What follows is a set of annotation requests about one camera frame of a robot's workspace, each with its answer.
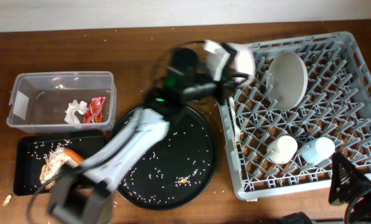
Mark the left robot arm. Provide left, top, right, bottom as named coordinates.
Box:
left=47, top=44, right=256, bottom=223

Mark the pink bowl with leftovers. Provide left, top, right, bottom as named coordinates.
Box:
left=229, top=43, right=256, bottom=88

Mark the white plastic fork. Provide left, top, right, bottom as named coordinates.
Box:
left=228, top=96, right=241, bottom=142

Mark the cream plastic cup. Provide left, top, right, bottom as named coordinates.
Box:
left=267, top=136, right=298, bottom=164

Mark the white tissue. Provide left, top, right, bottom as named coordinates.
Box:
left=64, top=100, right=88, bottom=124

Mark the black camera cable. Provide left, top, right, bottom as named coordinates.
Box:
left=26, top=167, right=68, bottom=224

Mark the red snack wrapper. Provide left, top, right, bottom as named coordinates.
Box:
left=83, top=96, right=106, bottom=123

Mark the clear plastic bin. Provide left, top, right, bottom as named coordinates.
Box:
left=6, top=72, right=117, bottom=133

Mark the grey plate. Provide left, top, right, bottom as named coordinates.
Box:
left=266, top=52, right=308, bottom=110

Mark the pile of food leftovers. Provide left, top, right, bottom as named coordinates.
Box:
left=39, top=147, right=78, bottom=184

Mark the black rectangular tray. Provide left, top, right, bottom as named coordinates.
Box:
left=13, top=129, right=105, bottom=196

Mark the round black tray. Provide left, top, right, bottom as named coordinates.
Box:
left=117, top=108, right=218, bottom=210

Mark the orange carrot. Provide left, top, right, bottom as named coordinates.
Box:
left=64, top=148, right=84, bottom=164

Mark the grey dishwasher rack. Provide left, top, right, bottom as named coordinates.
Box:
left=219, top=32, right=371, bottom=201

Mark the peanut on table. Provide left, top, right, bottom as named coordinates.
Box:
left=2, top=195, right=12, bottom=207

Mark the blue plastic cup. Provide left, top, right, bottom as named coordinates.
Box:
left=301, top=137, right=336, bottom=165

